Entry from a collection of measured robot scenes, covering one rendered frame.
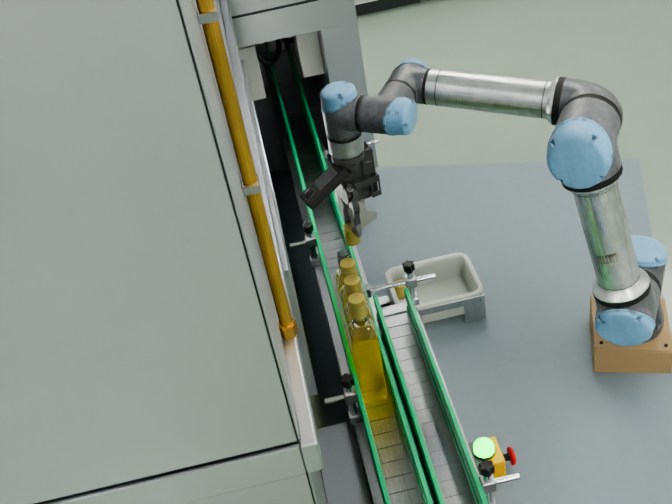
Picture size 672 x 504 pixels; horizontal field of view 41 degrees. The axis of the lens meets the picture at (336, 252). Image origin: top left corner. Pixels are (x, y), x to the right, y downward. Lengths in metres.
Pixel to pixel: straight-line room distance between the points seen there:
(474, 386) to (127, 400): 1.16
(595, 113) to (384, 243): 1.02
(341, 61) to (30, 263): 1.83
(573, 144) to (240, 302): 0.81
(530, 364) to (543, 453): 0.26
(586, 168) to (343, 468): 0.76
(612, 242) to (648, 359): 0.43
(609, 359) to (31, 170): 1.52
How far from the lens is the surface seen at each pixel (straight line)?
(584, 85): 1.82
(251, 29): 2.66
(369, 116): 1.81
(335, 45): 2.71
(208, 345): 1.11
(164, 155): 0.95
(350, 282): 1.84
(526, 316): 2.32
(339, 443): 1.92
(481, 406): 2.12
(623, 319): 1.92
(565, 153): 1.69
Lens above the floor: 2.35
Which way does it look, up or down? 38 degrees down
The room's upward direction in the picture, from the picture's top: 11 degrees counter-clockwise
